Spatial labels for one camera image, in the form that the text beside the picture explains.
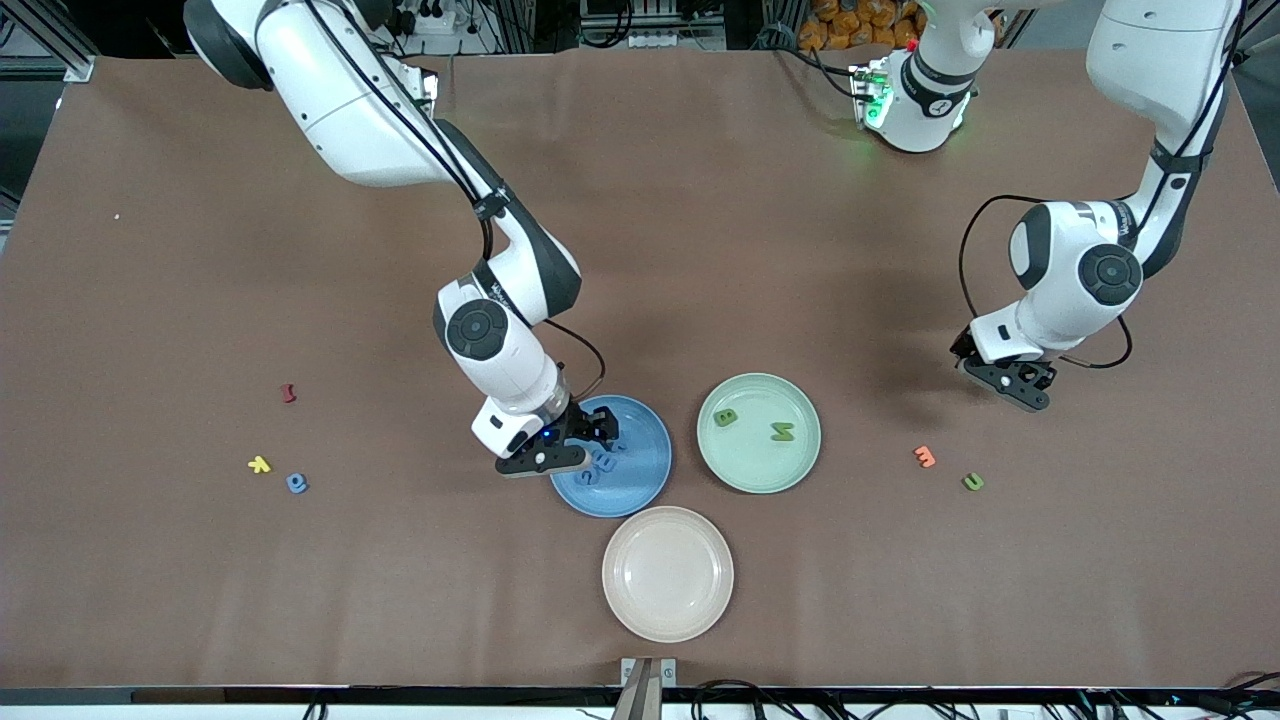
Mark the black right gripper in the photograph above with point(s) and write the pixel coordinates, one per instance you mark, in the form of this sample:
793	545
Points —
583	421

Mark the blue foam letter E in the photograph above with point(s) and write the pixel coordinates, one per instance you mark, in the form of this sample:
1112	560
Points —
606	463

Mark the blue foam letter G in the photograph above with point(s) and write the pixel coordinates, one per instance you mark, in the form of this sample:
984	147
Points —
582	477

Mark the green foam letter B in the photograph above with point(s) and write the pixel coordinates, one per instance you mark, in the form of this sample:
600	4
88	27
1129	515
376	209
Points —
726	417

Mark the green foam letter N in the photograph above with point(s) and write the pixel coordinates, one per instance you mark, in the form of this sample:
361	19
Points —
781	432

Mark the blue foam letter a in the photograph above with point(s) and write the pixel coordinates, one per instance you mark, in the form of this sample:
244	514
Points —
296	484

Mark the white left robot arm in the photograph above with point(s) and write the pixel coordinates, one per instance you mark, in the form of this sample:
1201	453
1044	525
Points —
1150	60

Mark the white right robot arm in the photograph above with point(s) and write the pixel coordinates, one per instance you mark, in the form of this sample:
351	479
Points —
350	120

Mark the blue round plate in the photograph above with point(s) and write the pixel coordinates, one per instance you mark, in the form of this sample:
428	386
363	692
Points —
640	485

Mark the orange foam letter M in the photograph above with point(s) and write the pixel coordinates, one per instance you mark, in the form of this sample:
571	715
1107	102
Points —
925	457

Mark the green foam letter U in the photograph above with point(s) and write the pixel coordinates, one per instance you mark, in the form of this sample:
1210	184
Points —
973	483

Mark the beige round plate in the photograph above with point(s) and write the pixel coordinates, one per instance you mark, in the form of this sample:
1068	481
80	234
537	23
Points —
668	574

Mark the pale green round plate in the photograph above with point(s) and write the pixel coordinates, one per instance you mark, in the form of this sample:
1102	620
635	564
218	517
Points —
760	465

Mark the brown table cover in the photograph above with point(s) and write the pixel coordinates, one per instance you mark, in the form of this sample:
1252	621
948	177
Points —
700	250

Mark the orange packaged goods bag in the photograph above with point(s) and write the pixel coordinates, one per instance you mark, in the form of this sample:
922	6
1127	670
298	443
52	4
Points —
850	25

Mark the yellow foam letter K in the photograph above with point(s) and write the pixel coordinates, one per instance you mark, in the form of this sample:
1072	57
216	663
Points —
259	464

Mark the long white socket strip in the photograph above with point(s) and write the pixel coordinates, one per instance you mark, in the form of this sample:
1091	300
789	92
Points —
660	40

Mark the white power strip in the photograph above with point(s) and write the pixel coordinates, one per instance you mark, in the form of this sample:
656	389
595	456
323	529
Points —
435	20

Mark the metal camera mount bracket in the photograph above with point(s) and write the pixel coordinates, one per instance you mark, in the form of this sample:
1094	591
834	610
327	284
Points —
648	672

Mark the black table edge rail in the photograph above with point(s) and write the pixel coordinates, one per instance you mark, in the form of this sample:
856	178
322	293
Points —
300	696

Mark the aluminium frame post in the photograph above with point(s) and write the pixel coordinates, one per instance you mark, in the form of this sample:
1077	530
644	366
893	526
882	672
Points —
40	68

